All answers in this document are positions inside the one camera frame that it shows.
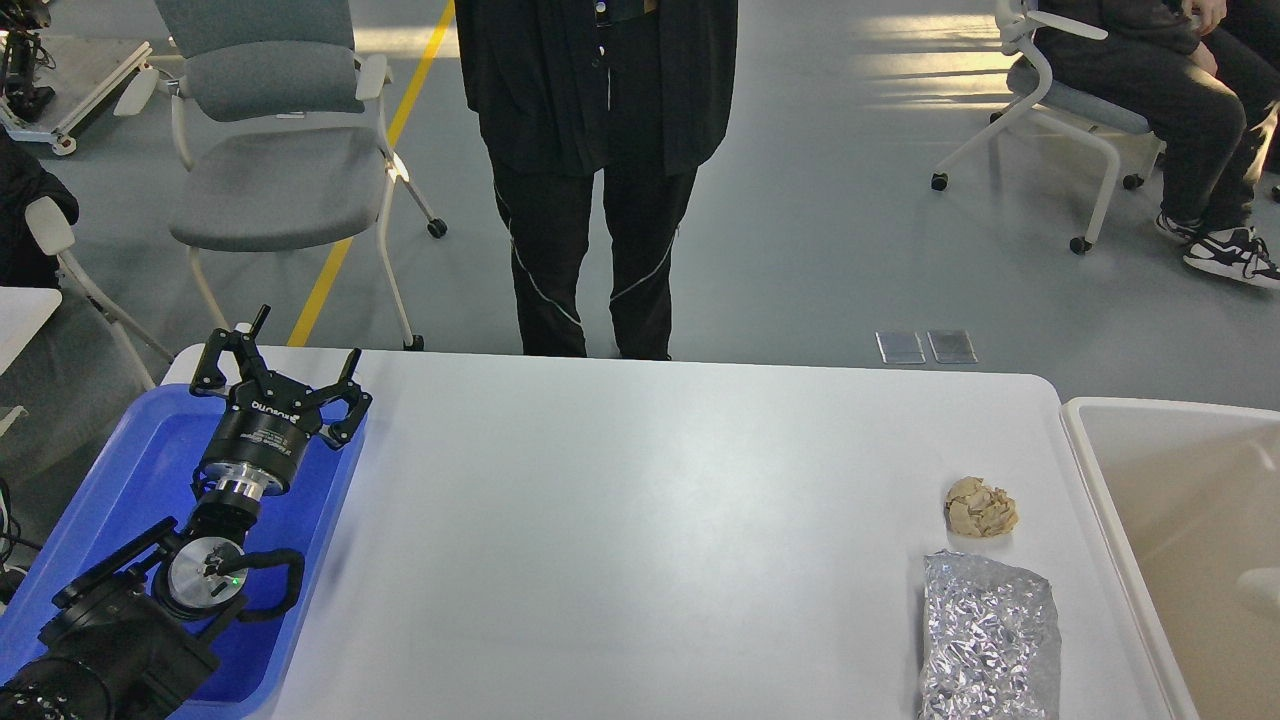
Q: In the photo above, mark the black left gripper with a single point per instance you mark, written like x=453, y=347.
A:
x=257, y=435

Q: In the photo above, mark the white chair left edge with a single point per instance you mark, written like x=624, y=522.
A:
x=54, y=235

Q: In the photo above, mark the white plastic bin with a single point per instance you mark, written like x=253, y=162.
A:
x=1188, y=499

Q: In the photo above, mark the metal floor plate left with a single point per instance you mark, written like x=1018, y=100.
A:
x=900, y=348

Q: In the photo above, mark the crumpled brown paper ball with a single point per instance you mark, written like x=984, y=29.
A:
x=975, y=510

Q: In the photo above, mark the silver foil bag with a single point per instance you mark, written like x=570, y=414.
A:
x=991, y=641

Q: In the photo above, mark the seated person in black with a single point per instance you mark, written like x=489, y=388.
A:
x=1208, y=96

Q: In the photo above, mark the standing person in black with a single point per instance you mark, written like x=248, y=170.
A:
x=636, y=92

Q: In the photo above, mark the white chair right background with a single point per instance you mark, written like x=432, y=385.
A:
x=1039, y=96

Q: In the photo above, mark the white cart with equipment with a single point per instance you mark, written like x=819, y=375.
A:
x=53, y=84

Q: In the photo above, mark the white side table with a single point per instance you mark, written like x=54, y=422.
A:
x=24, y=311

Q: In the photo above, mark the white paper cup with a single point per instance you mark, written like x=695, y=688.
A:
x=1257, y=590

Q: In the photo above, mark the metal floor plate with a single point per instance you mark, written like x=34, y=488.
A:
x=952, y=347
x=900, y=348

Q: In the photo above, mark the metal floor plate right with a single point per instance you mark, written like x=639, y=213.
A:
x=952, y=347

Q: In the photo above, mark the blue plastic tray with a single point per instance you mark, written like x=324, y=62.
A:
x=142, y=476

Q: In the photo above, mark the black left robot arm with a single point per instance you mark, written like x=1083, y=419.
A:
x=176, y=583

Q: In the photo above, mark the grey office chair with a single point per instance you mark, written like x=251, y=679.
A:
x=287, y=189

